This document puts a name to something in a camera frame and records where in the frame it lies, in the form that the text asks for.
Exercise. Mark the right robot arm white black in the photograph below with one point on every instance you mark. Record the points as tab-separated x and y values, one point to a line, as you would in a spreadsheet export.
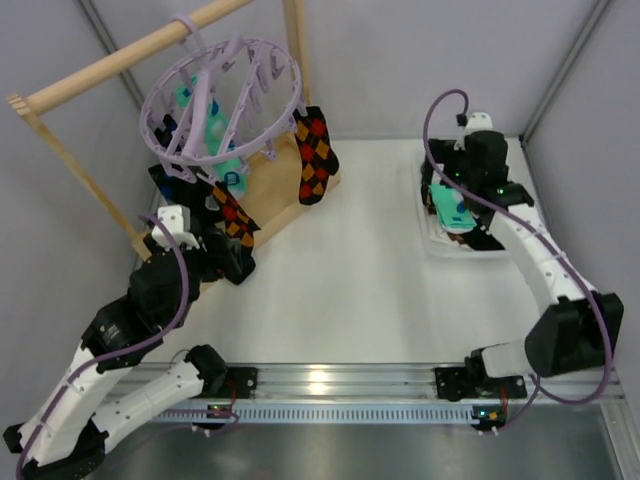
577	327

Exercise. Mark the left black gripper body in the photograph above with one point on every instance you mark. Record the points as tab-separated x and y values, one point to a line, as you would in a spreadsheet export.
212	245

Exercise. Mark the mint green sock hanging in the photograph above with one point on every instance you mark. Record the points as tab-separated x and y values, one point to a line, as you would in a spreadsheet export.
231	172

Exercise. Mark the black white striped sock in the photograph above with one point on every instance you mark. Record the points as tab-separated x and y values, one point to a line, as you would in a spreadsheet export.
478	239

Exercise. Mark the mint green sock in basket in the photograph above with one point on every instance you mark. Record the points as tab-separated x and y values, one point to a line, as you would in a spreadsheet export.
453	216

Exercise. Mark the white plastic basket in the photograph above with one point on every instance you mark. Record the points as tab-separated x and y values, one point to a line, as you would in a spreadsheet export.
435	242

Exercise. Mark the black sport sock hanging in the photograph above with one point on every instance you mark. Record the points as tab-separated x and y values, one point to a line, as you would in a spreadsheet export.
243	263

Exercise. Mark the red orange argyle sock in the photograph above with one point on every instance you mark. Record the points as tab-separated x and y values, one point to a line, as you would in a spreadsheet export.
319	161
238	224

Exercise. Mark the purple round clip hanger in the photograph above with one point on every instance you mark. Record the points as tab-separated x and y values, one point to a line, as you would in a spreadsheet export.
258	86

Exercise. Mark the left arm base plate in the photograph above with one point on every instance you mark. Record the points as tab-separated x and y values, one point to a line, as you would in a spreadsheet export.
239	383

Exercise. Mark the aluminium mounting rail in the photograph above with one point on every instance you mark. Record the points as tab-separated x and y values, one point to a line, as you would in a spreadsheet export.
356	381

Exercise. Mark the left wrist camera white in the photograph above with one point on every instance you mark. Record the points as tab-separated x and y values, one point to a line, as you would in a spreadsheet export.
176	219

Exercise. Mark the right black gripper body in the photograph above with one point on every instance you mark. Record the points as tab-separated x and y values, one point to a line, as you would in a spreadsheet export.
441	163

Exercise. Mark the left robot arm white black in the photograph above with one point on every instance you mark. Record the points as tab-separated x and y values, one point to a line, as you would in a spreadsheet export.
75	429

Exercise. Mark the white slotted cable duct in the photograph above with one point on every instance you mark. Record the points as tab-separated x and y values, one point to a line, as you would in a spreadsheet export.
437	414

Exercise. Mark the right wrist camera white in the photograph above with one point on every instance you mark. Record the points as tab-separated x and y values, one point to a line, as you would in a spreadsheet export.
471	123

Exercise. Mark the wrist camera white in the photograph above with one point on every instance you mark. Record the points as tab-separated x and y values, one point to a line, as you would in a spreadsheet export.
471	123
176	219

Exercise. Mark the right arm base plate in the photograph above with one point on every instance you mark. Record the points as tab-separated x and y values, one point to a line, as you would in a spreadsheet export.
461	383

